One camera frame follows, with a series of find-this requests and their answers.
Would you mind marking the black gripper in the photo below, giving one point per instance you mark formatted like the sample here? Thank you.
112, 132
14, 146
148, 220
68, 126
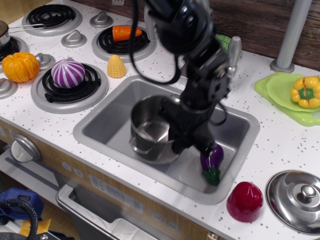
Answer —
186, 128

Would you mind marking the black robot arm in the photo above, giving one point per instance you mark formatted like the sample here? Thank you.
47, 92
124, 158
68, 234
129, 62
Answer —
205, 89

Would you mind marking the grey toy sink basin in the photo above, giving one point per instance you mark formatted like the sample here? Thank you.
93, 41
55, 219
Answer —
107, 129

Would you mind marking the stainless steel pot lid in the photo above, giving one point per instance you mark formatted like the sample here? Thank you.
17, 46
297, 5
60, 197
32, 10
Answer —
293, 196

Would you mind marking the purple toy eggplant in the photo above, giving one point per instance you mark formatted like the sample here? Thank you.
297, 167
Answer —
211, 165

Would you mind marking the red toy pepper half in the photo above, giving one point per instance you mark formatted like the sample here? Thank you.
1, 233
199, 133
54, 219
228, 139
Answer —
245, 202

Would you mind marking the light green plate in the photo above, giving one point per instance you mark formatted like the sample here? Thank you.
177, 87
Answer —
295, 91

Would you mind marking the green toy vegetable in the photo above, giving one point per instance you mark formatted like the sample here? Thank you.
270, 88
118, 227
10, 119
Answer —
224, 41

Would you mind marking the silver toy faucet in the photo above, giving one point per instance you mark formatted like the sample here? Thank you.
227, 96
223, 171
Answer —
235, 50

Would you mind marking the yellow toy corn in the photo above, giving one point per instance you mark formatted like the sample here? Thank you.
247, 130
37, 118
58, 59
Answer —
116, 67

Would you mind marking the light green cutting board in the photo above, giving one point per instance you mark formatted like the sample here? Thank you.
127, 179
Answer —
307, 118

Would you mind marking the yellow toy bell pepper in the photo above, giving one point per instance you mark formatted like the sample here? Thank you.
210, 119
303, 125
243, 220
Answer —
306, 92

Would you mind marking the rear right black burner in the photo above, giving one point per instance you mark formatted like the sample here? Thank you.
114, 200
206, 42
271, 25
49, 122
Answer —
103, 46

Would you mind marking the black burner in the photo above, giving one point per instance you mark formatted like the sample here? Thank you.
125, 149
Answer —
14, 45
51, 20
47, 96
103, 46

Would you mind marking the orange toy carrot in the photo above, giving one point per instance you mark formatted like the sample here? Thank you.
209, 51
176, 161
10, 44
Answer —
123, 32

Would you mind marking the purple striped toy onion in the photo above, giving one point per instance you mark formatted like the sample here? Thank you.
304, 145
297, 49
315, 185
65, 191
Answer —
68, 73

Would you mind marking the front right black burner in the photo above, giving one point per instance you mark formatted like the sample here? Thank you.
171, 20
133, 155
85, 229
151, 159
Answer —
47, 96

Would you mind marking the blue clamp object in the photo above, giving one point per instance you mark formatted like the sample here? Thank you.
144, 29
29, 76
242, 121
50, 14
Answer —
20, 204

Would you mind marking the yellow tape piece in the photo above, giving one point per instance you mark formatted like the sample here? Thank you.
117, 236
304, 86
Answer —
42, 227

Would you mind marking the grey oven dial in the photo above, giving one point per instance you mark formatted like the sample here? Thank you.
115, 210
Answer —
22, 150

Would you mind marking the rear left black burner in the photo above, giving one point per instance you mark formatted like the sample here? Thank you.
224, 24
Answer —
51, 20

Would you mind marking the orange toy pumpkin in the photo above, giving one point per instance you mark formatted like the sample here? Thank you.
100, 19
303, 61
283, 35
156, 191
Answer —
20, 67

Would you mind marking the front left black burner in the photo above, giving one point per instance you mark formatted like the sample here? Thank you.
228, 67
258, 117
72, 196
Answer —
14, 45

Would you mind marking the small steel saucepan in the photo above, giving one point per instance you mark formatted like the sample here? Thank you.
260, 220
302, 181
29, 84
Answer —
5, 31

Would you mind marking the grey oven door handle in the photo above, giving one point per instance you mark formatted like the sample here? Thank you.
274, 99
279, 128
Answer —
96, 228

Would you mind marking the grey vertical post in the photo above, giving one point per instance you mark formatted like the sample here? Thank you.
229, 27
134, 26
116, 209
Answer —
297, 20

